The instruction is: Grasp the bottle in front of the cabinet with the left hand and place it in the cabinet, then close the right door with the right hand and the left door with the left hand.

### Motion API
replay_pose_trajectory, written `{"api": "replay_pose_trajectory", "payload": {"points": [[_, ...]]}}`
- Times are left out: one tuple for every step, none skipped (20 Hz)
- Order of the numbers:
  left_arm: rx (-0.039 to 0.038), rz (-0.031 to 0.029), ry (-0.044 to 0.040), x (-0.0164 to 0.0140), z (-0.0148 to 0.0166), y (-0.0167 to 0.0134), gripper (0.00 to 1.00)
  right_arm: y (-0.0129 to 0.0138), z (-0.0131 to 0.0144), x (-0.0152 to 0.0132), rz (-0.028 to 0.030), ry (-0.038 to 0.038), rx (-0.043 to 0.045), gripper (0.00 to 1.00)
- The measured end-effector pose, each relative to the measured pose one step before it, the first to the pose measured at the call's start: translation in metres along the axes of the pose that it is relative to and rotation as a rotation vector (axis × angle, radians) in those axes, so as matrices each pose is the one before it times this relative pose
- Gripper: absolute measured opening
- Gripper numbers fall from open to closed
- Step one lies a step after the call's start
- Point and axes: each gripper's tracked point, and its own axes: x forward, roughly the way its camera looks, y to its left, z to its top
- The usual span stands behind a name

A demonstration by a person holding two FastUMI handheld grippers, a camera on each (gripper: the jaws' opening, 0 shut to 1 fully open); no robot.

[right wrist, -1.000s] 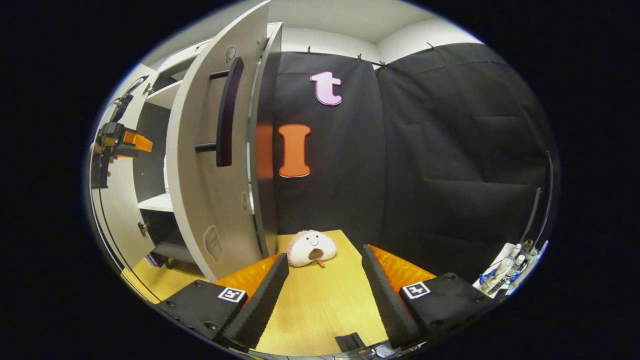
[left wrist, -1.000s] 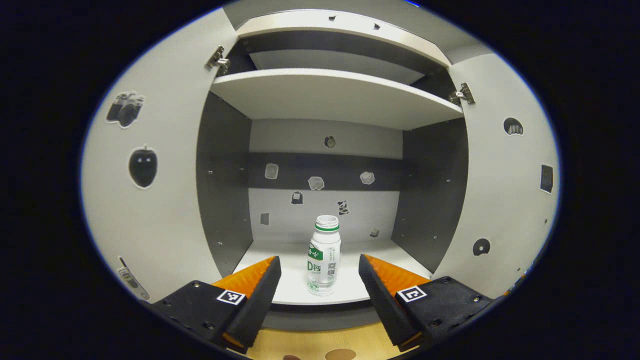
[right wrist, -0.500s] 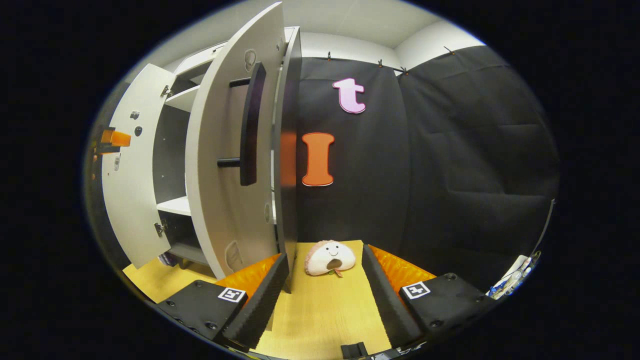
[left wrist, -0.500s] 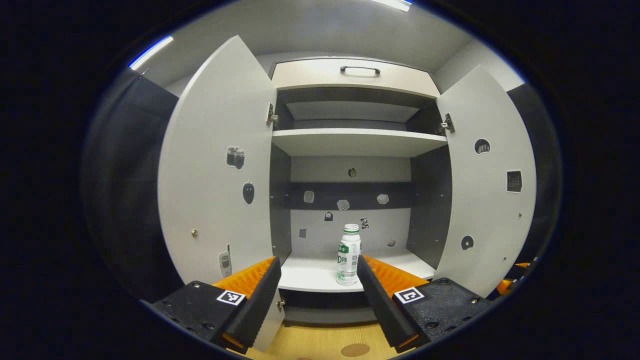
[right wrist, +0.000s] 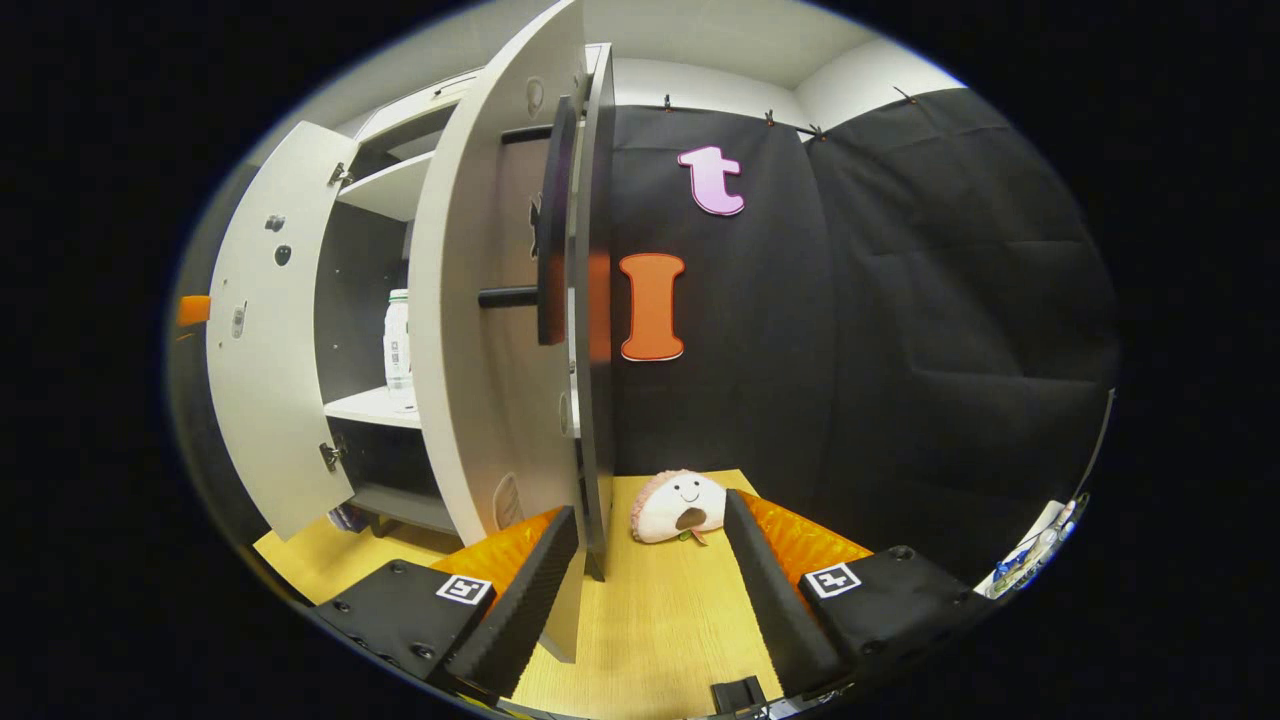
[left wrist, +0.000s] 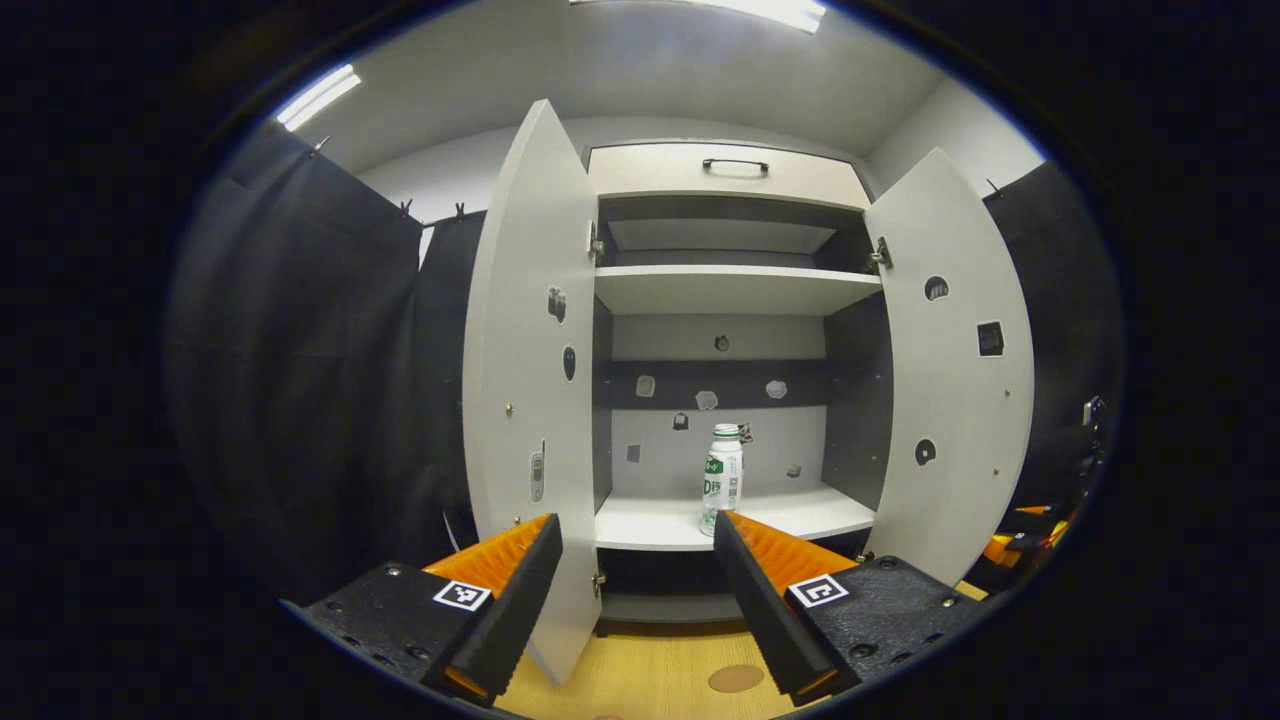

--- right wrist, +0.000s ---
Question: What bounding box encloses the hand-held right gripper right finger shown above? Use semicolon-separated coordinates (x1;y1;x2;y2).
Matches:
722;488;1001;696

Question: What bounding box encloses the white cabinet door cat sticker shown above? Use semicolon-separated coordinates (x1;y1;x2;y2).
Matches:
408;0;591;663

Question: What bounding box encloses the black cabinet door handle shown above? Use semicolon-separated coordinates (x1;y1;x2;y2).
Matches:
478;95;581;348

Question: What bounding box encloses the clear plastic bottle green label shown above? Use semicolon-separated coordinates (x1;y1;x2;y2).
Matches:
383;288;417;413

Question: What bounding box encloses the white pink smiling plush toy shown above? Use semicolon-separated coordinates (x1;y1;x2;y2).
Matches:
630;470;728;546

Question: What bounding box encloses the black backdrop cloth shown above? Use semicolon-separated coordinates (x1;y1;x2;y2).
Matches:
170;85;1121;591

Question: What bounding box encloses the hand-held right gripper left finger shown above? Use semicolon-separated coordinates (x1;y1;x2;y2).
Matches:
313;503;581;701

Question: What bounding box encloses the white cabinet with shelves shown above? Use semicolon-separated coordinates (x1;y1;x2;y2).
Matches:
315;42;618;581

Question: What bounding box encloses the white cabinet door with stickers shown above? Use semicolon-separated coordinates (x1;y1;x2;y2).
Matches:
205;120;359;541

